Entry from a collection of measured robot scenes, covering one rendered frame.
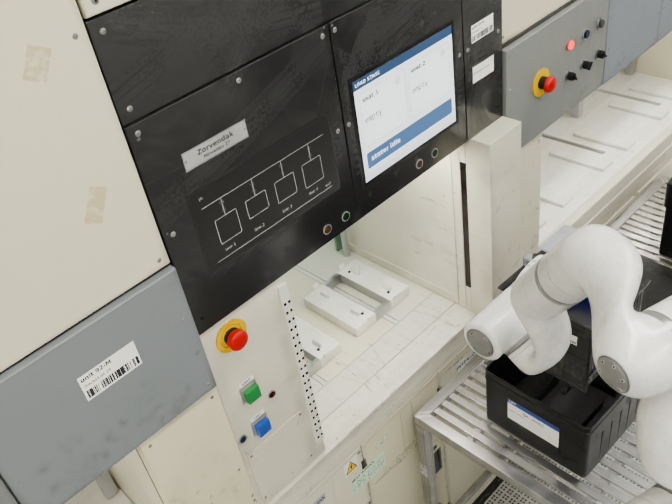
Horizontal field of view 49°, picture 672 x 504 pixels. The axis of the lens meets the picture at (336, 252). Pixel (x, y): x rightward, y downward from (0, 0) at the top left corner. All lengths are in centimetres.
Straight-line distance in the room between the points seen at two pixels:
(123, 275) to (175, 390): 25
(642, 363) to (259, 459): 87
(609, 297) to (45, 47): 77
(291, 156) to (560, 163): 146
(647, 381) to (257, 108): 69
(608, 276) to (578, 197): 139
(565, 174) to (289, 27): 149
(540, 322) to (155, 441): 68
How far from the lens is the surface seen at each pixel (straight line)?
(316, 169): 133
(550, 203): 239
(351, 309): 199
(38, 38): 100
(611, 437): 184
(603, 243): 107
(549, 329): 130
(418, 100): 149
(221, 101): 115
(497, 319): 138
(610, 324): 100
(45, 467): 125
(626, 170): 256
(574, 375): 164
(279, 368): 148
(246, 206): 124
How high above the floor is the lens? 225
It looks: 38 degrees down
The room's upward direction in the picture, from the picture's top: 10 degrees counter-clockwise
